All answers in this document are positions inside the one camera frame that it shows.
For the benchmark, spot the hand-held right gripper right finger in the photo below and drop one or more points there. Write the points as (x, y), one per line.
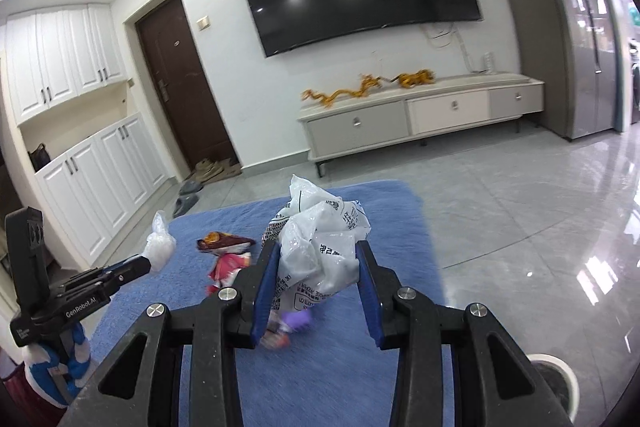
(371, 302)

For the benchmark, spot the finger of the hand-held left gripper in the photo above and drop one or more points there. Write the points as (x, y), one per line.
(131, 268)

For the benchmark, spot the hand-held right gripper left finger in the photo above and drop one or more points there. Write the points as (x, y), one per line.
(264, 292)

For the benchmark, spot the small white plastic bag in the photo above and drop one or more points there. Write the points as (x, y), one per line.
(161, 247)

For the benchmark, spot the purple candy wrapper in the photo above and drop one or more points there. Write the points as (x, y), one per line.
(296, 321)

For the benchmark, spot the red snack wrapper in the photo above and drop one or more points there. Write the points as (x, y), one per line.
(227, 257)

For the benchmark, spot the large white plastic bag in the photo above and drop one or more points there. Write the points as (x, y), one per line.
(320, 252)

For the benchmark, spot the white trash bin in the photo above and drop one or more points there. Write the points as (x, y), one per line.
(562, 379)

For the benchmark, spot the person's left hand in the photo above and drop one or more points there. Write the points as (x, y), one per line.
(45, 372)

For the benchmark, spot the blue shaggy rug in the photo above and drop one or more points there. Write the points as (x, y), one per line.
(390, 237)

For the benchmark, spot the grey slipper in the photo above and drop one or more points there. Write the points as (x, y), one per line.
(191, 187)
(184, 206)

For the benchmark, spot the dark bag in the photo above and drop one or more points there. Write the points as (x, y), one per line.
(40, 157)

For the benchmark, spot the beige shoes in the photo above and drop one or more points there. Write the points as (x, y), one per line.
(210, 170)

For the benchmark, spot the dark red cloth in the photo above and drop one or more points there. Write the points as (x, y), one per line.
(17, 397)

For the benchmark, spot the grey white television cabinet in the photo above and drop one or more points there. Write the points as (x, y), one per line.
(400, 114)

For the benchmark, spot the dark brown door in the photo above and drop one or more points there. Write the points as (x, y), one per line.
(185, 82)

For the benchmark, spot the golden dragon figurine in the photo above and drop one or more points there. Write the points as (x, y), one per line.
(345, 93)

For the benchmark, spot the golden tiger figurine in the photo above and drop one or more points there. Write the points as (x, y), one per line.
(415, 80)

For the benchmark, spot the white power strip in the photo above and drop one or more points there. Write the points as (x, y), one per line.
(488, 63)

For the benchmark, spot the grey refrigerator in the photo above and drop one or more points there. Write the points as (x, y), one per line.
(565, 32)

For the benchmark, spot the white wall cabinet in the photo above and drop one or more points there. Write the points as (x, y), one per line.
(60, 57)

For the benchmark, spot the wall light switch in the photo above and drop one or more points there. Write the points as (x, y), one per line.
(204, 23)

